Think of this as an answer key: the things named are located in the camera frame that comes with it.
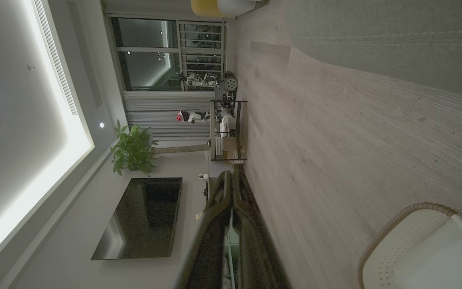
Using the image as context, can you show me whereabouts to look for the black flat television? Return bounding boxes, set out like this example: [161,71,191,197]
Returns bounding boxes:
[91,177,183,261]

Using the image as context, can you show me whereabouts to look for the large framed window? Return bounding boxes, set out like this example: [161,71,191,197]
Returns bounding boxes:
[105,14,228,92]

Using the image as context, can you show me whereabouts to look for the white robot with red head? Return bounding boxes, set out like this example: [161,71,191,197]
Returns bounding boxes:
[176,110,211,124]

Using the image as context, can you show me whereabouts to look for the black metal frame rack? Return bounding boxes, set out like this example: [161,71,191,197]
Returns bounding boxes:
[210,100,248,162]

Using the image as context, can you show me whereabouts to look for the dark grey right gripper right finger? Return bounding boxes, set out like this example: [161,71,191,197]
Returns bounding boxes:
[233,169,292,289]

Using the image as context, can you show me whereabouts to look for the white humanoid robot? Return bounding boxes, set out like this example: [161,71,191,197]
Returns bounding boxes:
[179,72,219,88]

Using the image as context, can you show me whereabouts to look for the white wicker laundry basket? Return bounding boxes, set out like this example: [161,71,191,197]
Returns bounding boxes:
[357,203,462,289]

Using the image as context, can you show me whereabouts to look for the green potted plant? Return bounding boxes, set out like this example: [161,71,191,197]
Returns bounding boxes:
[111,119,211,176]

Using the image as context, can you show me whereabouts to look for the white pleated curtain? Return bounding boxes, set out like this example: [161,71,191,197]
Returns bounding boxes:
[122,90,215,141]

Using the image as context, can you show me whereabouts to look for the yellow round seat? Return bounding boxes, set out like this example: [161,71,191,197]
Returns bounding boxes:
[191,0,225,17]

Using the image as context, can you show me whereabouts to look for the white machine parts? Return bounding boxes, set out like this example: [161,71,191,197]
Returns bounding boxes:
[216,108,236,138]

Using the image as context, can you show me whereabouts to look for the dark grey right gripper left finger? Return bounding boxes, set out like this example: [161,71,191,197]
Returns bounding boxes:
[174,171,232,289]

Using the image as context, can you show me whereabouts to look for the white cabinet with green doors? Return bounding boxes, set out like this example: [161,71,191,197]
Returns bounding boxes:
[205,155,241,289]

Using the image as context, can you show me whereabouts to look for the linear ceiling air vent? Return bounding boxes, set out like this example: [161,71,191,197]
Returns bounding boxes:
[32,0,78,116]

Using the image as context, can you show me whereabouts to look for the grey rug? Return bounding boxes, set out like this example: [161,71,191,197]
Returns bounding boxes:
[285,0,462,101]

